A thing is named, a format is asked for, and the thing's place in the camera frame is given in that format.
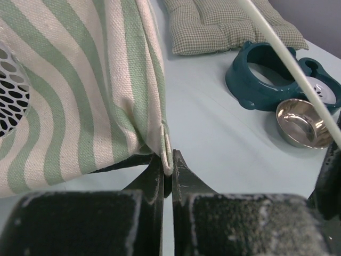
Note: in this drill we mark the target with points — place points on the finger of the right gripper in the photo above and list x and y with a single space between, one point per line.
325 198

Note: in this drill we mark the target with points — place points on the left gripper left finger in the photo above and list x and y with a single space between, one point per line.
125 222

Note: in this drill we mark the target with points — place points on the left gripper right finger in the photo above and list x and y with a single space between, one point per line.
209 223

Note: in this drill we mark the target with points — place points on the striped green white pet tent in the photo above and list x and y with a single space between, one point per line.
83 89

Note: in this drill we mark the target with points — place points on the thin white tent pole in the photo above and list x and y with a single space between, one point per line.
292 66

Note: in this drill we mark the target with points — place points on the stainless steel bowl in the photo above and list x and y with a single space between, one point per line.
300 125

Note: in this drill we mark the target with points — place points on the teal double bowl stand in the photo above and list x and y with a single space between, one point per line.
253 93

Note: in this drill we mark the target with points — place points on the green checked cushion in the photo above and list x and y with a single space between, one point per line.
208 26

